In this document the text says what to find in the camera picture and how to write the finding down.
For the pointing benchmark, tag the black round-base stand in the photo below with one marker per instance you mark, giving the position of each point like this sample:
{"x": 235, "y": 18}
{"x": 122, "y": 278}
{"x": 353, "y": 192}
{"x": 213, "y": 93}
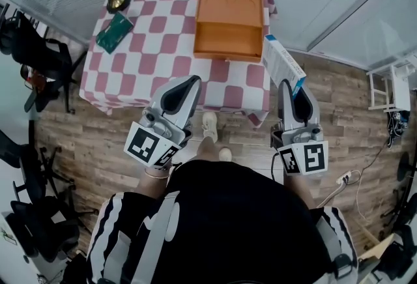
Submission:
{"x": 404, "y": 167}

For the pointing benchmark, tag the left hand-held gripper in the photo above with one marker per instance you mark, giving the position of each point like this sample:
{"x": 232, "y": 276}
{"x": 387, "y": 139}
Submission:
{"x": 143, "y": 144}

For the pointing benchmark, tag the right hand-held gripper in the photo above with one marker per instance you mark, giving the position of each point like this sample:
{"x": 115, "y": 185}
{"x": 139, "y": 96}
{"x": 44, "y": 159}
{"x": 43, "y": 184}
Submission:
{"x": 312, "y": 155}

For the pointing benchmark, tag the red white checkered tablecloth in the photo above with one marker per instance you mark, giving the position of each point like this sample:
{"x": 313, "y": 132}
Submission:
{"x": 156, "y": 48}

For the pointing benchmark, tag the white power strip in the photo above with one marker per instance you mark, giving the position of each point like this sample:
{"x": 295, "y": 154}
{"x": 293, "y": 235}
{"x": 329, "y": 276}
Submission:
{"x": 343, "y": 177}

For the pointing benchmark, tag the black office chair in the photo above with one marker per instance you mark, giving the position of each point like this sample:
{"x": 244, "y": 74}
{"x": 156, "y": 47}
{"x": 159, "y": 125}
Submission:
{"x": 42, "y": 54}
{"x": 29, "y": 172}
{"x": 42, "y": 227}
{"x": 395, "y": 260}

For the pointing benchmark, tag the person's leg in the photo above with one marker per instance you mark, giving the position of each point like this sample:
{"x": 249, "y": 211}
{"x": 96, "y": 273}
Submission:
{"x": 207, "y": 149}

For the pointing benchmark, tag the person's right forearm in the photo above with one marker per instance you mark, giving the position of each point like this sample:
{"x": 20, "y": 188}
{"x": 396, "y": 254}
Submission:
{"x": 299, "y": 191}

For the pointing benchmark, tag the person's left forearm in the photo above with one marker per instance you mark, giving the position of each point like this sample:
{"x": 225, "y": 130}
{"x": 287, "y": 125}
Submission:
{"x": 151, "y": 185}

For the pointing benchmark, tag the person's beige shoe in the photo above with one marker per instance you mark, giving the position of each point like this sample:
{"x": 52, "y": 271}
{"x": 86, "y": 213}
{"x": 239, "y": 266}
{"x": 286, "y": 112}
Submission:
{"x": 225, "y": 154}
{"x": 210, "y": 123}

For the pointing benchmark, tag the orange plastic tray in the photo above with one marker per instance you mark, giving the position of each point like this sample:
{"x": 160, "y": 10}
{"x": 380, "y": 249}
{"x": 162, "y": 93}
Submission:
{"x": 228, "y": 38}

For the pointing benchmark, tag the blue white snack box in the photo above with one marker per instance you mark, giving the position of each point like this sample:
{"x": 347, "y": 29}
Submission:
{"x": 280, "y": 58}

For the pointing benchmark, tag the cardboard sheet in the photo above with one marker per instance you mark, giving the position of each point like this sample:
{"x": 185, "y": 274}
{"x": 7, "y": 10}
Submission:
{"x": 381, "y": 248}

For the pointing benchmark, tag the green packet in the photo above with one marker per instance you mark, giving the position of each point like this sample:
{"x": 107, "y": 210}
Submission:
{"x": 114, "y": 32}

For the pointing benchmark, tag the person's black white striped top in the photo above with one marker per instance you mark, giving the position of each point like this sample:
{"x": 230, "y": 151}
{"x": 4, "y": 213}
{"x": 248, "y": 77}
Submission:
{"x": 234, "y": 227}

